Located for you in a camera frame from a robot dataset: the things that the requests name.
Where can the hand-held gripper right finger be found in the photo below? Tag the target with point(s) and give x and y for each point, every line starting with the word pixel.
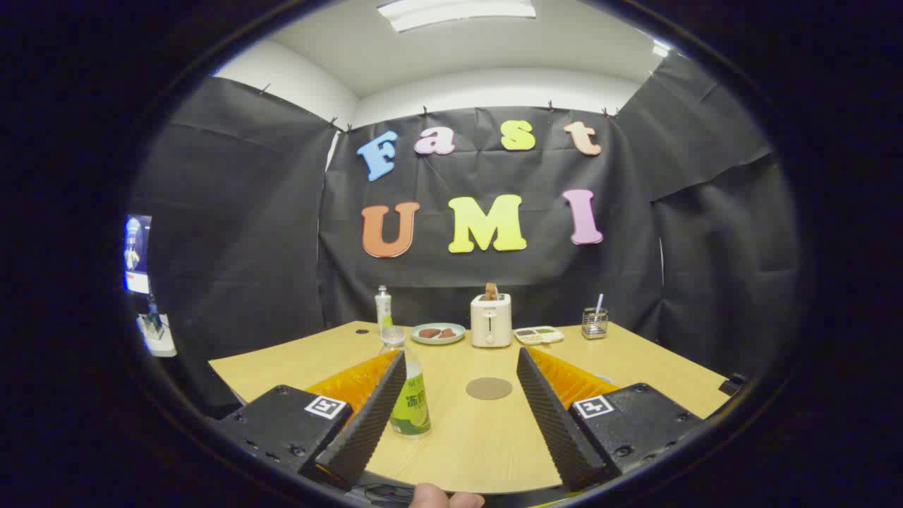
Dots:
pixel 554 423

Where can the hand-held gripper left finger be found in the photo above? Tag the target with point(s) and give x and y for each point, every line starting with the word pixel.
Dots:
pixel 370 423

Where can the green label juice bottle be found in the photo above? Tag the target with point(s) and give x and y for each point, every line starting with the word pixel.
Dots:
pixel 416 413

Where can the round brown coaster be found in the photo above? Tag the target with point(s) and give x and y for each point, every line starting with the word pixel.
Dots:
pixel 489 389

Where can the small white green bottle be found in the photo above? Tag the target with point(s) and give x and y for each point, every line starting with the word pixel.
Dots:
pixel 383 307

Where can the wooden table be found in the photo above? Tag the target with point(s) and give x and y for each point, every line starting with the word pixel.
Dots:
pixel 487 444

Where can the white divided tray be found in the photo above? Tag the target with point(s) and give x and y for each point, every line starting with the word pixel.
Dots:
pixel 539 335

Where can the white toaster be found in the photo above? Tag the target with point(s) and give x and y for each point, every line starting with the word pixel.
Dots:
pixel 491 324

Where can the pale green plate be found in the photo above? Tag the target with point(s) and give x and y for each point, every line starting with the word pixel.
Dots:
pixel 457 337

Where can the brown bread slice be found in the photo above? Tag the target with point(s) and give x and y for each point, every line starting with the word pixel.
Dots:
pixel 491 291

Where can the black block on table edge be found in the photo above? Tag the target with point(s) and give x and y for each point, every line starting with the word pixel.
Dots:
pixel 732 384

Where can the white device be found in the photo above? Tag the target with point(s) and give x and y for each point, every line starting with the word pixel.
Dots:
pixel 159 339

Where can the black backdrop cloth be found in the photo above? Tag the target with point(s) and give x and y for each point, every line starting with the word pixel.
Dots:
pixel 233 212

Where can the lit screen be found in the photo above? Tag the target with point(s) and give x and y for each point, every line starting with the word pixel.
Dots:
pixel 137 254

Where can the small ceiling light panel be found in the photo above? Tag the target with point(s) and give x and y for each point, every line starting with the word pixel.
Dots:
pixel 660 49

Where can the large ceiling light panel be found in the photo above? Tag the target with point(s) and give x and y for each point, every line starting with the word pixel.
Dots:
pixel 458 13

